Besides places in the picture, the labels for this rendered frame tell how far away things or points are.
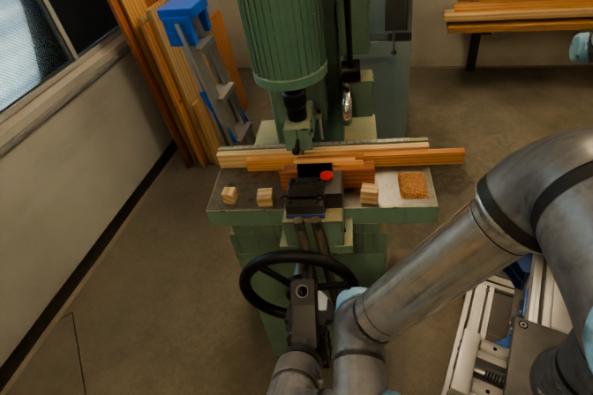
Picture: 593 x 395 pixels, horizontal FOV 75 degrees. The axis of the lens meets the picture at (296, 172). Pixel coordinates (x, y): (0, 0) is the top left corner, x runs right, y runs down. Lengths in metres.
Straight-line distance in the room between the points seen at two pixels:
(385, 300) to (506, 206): 0.21
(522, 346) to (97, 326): 1.80
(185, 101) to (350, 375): 2.09
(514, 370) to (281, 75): 0.74
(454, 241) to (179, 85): 2.12
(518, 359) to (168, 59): 2.08
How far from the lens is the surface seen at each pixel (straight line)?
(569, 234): 0.33
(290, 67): 0.85
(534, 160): 0.39
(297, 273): 0.97
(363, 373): 0.59
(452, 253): 0.46
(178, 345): 1.95
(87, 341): 2.17
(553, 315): 1.11
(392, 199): 1.01
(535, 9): 3.00
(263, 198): 1.00
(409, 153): 1.09
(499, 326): 1.66
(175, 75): 2.40
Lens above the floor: 1.63
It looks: 41 degrees down
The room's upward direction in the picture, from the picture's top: 10 degrees counter-clockwise
